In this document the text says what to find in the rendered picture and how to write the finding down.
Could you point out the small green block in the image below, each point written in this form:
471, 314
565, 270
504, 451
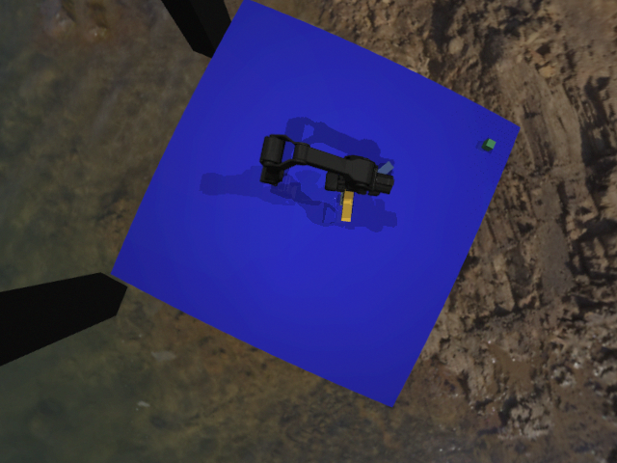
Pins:
488, 145

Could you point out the yellow bar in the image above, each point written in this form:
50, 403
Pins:
347, 206

